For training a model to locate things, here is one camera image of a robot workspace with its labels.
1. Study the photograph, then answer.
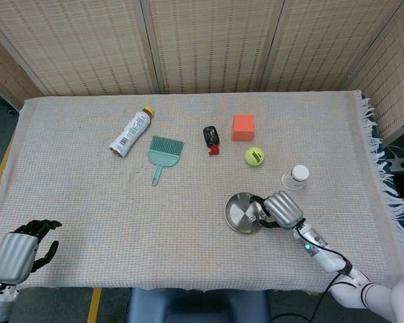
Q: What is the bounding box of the right silver-black robot hand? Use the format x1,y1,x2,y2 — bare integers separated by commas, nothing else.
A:
248,190,306,231

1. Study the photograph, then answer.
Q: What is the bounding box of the left silver-black robot hand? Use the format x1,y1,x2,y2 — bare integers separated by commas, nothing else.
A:
0,219,63,285

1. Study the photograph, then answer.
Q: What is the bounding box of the white paper cup blue stripe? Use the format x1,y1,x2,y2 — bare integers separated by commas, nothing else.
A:
281,164,310,191

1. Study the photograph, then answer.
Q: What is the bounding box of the silver metal plate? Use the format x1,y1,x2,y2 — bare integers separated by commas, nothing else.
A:
224,192,273,236

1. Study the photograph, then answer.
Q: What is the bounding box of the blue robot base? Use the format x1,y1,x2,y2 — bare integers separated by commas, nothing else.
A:
126,287,272,323

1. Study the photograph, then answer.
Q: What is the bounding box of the yellow tennis ball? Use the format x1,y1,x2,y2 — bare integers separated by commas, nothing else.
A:
244,146,265,167

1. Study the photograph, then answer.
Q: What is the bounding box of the orange cube block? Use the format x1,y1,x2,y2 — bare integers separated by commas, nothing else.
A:
231,114,256,142

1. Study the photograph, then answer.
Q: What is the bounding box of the black bottle with red cap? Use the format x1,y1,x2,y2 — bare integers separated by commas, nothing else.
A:
203,126,221,157

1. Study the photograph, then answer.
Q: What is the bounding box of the beige waffle-weave tablecloth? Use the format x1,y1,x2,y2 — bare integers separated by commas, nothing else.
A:
0,89,404,294

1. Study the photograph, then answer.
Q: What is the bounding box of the teal plastic hand brush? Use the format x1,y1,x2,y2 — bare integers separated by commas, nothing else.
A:
147,135,184,186

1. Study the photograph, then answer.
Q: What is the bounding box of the white-label bottle with yellow cap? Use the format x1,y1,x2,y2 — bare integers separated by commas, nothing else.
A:
108,105,156,158

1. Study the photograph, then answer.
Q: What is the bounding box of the woven bamboo folding screen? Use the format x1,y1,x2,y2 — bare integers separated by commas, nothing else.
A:
0,0,404,145

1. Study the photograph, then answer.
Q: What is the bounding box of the black cable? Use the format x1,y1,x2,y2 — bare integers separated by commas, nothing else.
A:
295,218,354,323

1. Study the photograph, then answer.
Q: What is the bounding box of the white metal bracket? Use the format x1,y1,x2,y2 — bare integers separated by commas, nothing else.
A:
385,156,404,173

